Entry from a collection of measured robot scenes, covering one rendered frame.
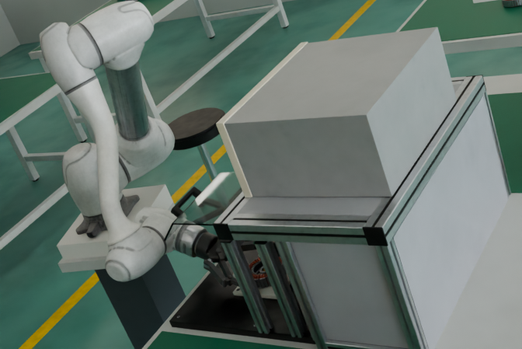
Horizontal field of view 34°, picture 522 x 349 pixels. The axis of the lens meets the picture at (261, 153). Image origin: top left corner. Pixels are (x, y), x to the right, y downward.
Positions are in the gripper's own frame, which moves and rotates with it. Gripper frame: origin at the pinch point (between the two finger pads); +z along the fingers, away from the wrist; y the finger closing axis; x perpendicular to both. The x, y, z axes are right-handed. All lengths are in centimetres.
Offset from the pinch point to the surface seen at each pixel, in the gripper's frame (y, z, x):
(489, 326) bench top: 8, 61, 21
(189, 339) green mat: 23.7, -9.1, -9.8
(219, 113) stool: -145, -103, -72
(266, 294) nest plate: 7.2, 4.5, -0.4
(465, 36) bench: -161, 5, -4
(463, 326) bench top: 8, 56, 18
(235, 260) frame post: 20.3, 2.6, 22.6
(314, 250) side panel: 20.4, 22.6, 35.7
